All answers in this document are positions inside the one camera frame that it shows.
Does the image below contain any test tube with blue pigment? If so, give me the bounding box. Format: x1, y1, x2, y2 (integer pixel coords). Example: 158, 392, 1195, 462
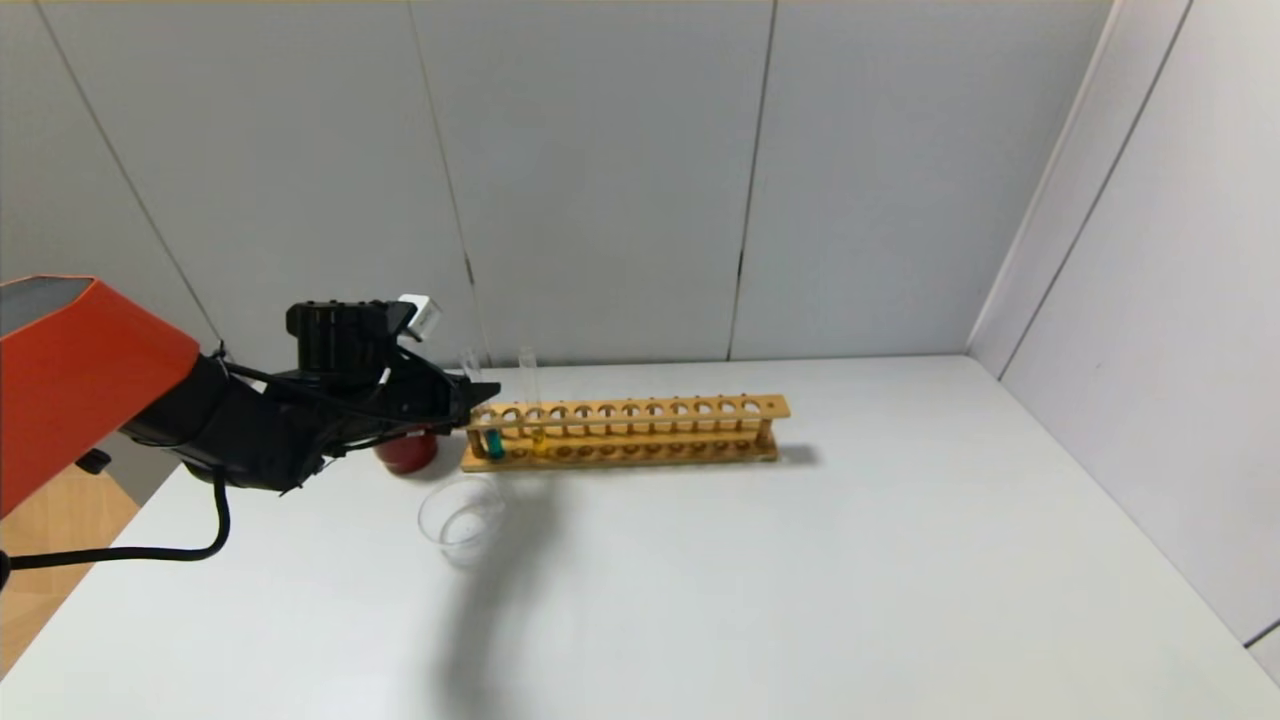
460, 348, 507, 462

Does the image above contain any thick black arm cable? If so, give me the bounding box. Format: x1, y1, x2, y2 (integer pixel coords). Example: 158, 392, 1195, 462
0, 468, 233, 573

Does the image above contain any clear glass beaker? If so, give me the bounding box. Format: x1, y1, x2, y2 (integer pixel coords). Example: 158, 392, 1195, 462
418, 475, 521, 571

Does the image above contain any test tube with yellow pigment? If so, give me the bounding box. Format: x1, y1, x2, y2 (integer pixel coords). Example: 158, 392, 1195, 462
518, 345, 551, 459

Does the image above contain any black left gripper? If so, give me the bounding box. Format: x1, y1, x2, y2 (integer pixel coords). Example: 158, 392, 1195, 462
387, 364, 501, 431

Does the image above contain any dark red cup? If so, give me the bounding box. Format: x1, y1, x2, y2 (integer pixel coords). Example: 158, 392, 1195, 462
374, 430, 441, 476

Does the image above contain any wooden test tube rack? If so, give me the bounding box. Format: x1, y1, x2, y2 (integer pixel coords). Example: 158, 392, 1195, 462
462, 394, 791, 473

